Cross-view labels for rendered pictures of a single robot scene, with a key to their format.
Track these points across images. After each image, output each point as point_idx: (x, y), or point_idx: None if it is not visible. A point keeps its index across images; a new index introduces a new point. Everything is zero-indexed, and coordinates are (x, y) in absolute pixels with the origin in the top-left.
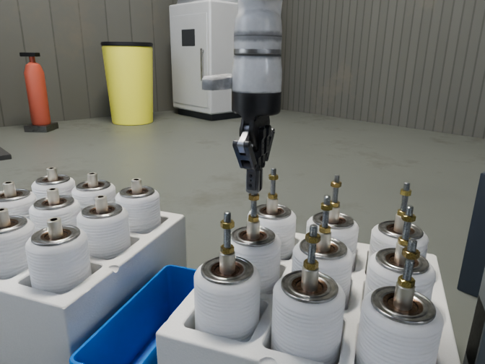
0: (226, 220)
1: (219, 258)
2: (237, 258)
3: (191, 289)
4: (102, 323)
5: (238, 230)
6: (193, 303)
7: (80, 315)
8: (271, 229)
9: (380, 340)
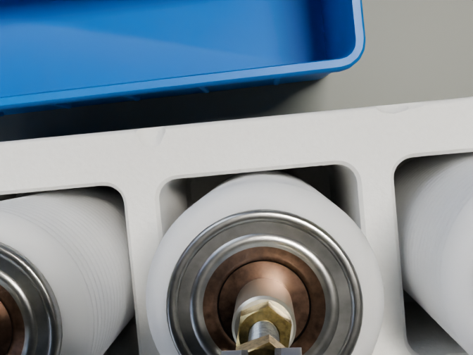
0: None
1: (18, 269)
2: (46, 336)
3: (336, 2)
4: None
5: (277, 230)
6: (25, 178)
7: None
8: (442, 311)
9: None
